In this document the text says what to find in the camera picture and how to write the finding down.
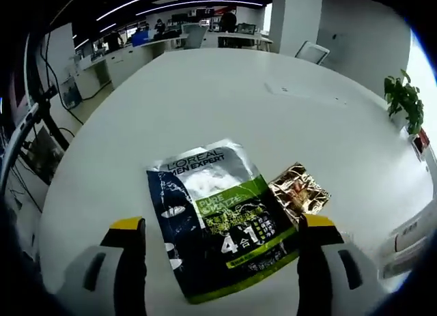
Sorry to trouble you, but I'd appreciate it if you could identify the red box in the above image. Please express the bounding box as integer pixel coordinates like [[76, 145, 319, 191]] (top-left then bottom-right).
[[412, 127, 432, 154]]

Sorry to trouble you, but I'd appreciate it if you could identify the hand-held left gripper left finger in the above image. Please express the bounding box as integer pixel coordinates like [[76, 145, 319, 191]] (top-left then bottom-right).
[[51, 216, 148, 307]]

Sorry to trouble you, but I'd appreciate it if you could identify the black tripod stand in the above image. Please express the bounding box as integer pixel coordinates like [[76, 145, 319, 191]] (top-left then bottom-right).
[[30, 32, 74, 152]]

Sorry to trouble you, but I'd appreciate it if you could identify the gold foil skincare sachet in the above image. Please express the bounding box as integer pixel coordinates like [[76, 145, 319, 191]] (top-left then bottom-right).
[[267, 161, 333, 225]]

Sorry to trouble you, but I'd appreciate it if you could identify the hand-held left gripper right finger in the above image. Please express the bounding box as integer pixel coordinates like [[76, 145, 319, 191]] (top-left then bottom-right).
[[296, 213, 385, 306]]

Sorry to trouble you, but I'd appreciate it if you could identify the long white desk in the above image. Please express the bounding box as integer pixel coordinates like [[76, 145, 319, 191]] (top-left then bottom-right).
[[73, 32, 274, 91]]

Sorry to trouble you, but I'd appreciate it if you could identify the potted green plant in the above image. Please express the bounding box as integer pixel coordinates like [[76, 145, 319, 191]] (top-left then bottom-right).
[[383, 68, 425, 137]]

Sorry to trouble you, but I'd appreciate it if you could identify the green black skincare sachet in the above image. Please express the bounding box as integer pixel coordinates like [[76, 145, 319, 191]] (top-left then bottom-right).
[[145, 137, 301, 305]]

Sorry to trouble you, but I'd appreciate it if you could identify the blue box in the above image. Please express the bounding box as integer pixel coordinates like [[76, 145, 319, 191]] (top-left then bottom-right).
[[131, 29, 152, 48]]

